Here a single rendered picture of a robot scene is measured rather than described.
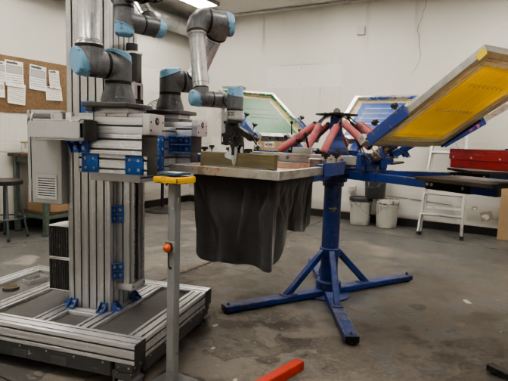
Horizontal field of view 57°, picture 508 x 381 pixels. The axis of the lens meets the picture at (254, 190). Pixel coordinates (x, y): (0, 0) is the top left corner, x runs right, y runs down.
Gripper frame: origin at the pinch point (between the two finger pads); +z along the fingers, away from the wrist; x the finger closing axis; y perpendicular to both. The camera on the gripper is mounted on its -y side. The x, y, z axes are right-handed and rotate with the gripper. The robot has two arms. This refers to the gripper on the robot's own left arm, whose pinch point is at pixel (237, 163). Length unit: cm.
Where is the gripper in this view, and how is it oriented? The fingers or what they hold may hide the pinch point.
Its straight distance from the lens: 221.7
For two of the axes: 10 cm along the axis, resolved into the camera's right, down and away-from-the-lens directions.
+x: -5.0, 0.8, -8.6
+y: -8.7, -0.8, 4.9
